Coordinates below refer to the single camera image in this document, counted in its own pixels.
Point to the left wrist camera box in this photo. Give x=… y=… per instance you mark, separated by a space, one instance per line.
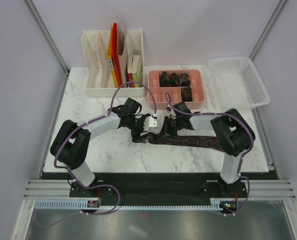
x=151 y=123

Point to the orange red folder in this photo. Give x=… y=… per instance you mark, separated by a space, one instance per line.
x=112 y=56

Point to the rolled tie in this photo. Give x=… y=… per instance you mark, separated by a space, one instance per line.
x=185 y=80
x=164 y=80
x=174 y=80
x=186 y=94

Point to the rolled tie front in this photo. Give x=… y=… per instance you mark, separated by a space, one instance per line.
x=186 y=94

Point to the white slotted cable duct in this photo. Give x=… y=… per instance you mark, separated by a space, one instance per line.
x=215 y=204

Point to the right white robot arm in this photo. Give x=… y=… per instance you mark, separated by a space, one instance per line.
x=233 y=136

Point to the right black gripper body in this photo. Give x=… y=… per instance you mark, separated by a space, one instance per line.
x=173 y=125

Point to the pink divided storage box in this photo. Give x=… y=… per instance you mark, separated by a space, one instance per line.
x=158 y=99

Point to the dark paisley necktie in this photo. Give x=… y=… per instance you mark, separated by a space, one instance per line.
x=208 y=142

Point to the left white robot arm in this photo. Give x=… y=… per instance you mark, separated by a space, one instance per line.
x=71 y=143

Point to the white perforated plastic basket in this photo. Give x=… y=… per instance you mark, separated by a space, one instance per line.
x=237 y=83

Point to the beige paper folder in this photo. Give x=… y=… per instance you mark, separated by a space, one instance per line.
x=122 y=54

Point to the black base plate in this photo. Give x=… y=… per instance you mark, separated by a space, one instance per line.
x=159 y=188

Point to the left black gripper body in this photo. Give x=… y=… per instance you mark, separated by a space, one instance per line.
x=138 y=127

